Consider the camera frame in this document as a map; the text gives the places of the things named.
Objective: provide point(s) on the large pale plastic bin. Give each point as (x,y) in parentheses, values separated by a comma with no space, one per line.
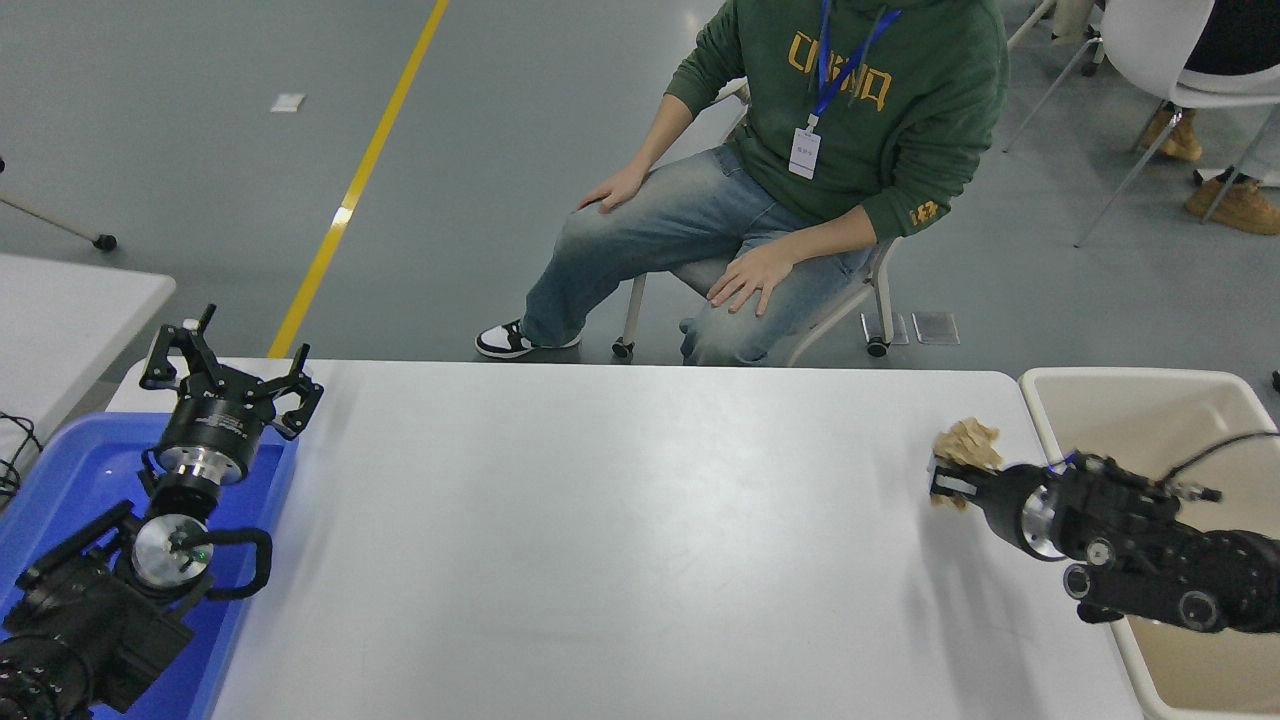
(1150,420)

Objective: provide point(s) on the metal floor plate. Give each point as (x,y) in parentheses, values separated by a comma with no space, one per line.
(936,328)
(897,328)

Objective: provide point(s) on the person's right forearm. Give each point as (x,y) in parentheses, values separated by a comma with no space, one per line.
(662,135)

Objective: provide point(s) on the grey wheeled chair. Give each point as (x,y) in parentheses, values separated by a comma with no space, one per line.
(100,240)

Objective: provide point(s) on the person's right hand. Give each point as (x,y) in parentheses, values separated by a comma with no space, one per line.
(615,188)

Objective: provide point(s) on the white wheeled chair legs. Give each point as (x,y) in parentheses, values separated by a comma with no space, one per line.
(1030,25)

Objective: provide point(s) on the blue plastic tray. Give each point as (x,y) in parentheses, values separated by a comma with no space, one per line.
(80,470)

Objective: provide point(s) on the person's left forearm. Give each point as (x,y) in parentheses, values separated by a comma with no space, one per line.
(830,235)

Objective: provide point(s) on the person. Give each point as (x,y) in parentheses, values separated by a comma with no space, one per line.
(900,150)
(1235,205)

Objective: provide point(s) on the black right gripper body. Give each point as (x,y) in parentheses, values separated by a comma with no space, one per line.
(1005,505)

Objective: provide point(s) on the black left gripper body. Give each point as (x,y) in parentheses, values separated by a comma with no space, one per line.
(215,425)

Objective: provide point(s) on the white shell chair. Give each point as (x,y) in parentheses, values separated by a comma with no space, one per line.
(1150,40)

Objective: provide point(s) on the white wheeled chair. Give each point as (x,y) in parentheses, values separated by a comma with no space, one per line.
(870,290)

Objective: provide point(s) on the person's left hand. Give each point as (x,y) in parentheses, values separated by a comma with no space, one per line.
(752,280)

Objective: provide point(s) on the tan paper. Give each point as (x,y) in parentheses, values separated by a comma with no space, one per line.
(970,440)

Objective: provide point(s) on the white side table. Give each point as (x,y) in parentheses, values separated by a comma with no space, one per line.
(60,330)

